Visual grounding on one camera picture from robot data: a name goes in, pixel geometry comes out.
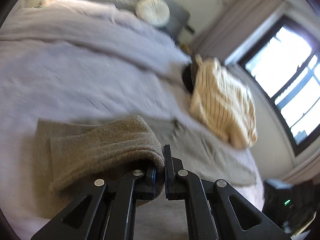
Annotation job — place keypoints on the round white cushion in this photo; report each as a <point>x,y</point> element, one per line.
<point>154,12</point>

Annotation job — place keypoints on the mauve curtain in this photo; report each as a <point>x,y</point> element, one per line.
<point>243,24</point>

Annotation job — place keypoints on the lavender textured bedspread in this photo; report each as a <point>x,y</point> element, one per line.
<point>66,65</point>

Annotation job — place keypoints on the grey folded trousers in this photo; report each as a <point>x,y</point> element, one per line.
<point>200,149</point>

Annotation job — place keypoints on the black framed window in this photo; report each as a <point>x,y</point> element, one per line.
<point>284,64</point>

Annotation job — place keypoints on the black round basket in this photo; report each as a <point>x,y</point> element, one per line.
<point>189,74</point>

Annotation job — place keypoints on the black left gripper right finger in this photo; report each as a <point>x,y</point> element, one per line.
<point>215,210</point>

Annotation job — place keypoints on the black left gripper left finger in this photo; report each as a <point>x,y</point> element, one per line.
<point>104,210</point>

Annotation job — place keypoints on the cream striped garment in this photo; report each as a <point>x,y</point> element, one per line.
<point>223,104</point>

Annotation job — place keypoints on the olive knit sweater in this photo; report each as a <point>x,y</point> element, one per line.
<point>66,156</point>

